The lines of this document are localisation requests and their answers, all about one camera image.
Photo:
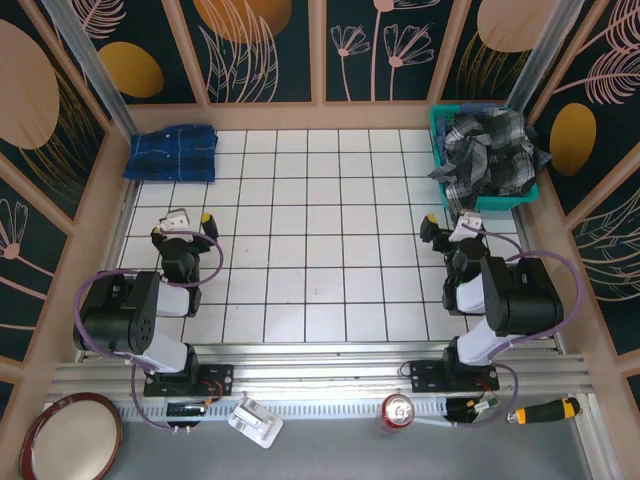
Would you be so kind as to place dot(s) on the grey plaid long sleeve shirt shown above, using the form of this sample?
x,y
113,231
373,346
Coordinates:
x,y
490,155

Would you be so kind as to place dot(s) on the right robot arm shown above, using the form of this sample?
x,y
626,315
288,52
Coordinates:
x,y
520,295

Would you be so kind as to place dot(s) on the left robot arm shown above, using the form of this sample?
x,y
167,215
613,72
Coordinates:
x,y
115,315

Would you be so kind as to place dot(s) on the teal plastic basket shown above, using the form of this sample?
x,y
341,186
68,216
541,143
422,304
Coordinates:
x,y
505,202

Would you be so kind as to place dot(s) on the folded blue plaid shirt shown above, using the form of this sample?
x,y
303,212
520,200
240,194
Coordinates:
x,y
170,155

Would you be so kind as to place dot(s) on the green connector plug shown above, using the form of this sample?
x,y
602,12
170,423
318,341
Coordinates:
x,y
486,406

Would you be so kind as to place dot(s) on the black terminal block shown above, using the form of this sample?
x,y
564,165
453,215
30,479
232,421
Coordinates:
x,y
186,409

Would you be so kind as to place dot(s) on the red drink can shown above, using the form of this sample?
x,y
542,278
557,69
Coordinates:
x,y
399,411

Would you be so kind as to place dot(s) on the round red-rimmed plate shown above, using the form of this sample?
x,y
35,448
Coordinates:
x,y
70,440

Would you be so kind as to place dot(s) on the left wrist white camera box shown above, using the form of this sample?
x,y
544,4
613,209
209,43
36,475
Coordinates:
x,y
175,220

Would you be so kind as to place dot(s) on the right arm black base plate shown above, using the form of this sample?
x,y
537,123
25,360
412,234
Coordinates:
x,y
425,375

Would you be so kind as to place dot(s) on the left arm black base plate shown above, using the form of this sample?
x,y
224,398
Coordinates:
x,y
217,380

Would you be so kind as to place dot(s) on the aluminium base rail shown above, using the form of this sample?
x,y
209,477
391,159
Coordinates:
x,y
325,370

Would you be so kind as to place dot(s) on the white plastic bracket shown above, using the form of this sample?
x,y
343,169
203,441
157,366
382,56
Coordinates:
x,y
255,422

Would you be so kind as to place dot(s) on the aluminium frame post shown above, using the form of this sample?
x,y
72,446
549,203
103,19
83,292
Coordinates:
x,y
95,65
537,55

